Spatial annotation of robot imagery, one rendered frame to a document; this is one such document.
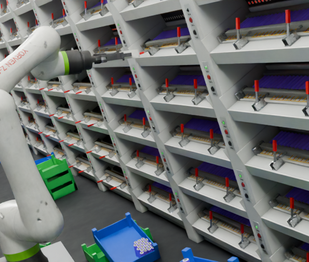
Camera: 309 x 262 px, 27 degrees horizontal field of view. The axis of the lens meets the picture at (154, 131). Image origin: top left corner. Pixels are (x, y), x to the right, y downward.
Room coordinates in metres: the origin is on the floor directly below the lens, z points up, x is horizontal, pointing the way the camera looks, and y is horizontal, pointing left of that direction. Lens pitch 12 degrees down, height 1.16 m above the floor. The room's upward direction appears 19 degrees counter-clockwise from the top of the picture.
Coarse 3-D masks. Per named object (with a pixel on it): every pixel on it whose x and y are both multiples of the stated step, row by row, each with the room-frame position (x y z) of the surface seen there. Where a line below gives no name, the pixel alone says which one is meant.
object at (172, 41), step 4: (184, 36) 2.44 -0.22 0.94; (188, 36) 2.40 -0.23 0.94; (156, 40) 2.70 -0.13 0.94; (160, 40) 2.65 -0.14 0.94; (164, 40) 2.60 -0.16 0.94; (168, 40) 2.56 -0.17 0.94; (172, 40) 2.52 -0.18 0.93; (176, 40) 2.49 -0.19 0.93; (180, 40) 2.46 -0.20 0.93; (184, 40) 2.43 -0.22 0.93; (148, 44) 2.76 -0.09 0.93; (152, 44) 2.72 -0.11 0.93; (156, 44) 2.68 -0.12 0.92; (160, 44) 2.64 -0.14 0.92; (164, 44) 2.61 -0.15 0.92; (168, 44) 2.58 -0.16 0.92; (172, 44) 2.51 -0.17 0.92; (180, 44) 2.44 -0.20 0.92; (148, 48) 2.73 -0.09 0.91
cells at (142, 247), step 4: (140, 240) 2.81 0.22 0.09; (144, 240) 2.81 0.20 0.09; (148, 240) 2.81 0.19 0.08; (136, 244) 2.79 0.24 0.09; (140, 244) 2.79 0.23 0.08; (144, 244) 2.78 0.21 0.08; (148, 244) 2.77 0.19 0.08; (136, 248) 2.79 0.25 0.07; (140, 248) 2.76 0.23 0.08; (144, 248) 2.75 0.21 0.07; (148, 248) 2.74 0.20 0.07; (152, 248) 2.74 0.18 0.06; (136, 252) 2.79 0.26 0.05; (140, 252) 2.74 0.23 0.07; (144, 252) 2.73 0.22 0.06; (148, 252) 2.74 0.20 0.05; (140, 256) 2.76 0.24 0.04
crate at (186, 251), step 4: (184, 248) 1.63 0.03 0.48; (188, 248) 1.62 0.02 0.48; (184, 252) 1.62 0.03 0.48; (188, 252) 1.62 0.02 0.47; (184, 256) 1.62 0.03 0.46; (188, 256) 1.61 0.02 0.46; (192, 256) 1.62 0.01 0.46; (192, 260) 1.62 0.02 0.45; (196, 260) 1.61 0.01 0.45; (200, 260) 1.60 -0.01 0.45; (204, 260) 1.59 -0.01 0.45; (208, 260) 1.57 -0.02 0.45; (212, 260) 1.56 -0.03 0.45; (228, 260) 1.48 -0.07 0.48; (232, 260) 1.47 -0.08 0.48; (236, 260) 1.47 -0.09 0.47
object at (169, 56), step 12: (168, 24) 2.79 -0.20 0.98; (144, 36) 2.81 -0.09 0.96; (132, 48) 2.79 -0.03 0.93; (144, 48) 2.78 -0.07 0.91; (168, 48) 2.54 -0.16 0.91; (192, 48) 2.22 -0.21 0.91; (144, 60) 2.70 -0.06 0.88; (156, 60) 2.58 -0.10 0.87; (168, 60) 2.47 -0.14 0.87; (180, 60) 2.37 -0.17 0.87; (192, 60) 2.28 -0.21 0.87
